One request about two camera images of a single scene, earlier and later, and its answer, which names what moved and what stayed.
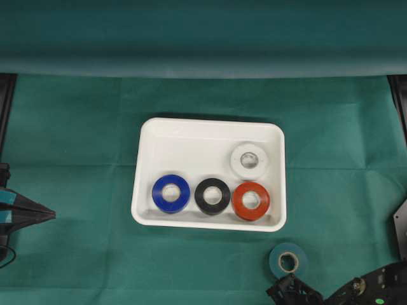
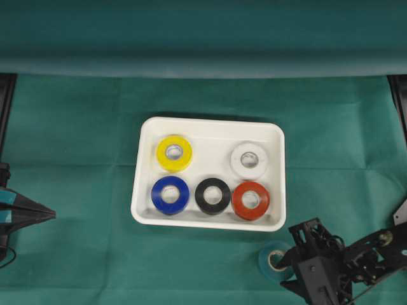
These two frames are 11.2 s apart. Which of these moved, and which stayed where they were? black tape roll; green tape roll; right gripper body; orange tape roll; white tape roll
Moved: right gripper body; green tape roll
Stayed: white tape roll; black tape roll; orange tape roll
